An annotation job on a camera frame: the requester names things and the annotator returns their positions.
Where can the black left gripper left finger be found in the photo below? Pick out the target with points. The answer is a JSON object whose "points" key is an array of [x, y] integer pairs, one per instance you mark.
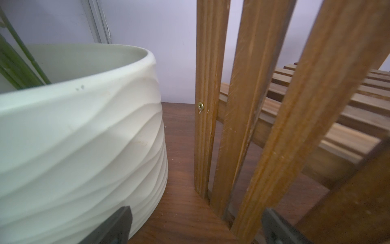
{"points": [[114, 230]]}

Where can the brown wooden slatted shelf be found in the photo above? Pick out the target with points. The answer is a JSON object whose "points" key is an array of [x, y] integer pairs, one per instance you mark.
{"points": [[323, 198]]}

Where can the white ribbed plant pot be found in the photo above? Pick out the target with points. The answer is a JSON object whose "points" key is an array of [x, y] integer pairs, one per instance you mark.
{"points": [[75, 151]]}

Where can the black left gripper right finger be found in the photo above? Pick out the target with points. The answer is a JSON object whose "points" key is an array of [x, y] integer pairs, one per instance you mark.
{"points": [[277, 230]]}

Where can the left corner metal profile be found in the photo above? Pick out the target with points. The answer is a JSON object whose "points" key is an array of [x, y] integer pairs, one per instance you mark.
{"points": [[96, 18]]}

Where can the green monstera plant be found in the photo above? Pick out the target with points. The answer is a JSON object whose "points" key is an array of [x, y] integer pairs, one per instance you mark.
{"points": [[13, 67]]}

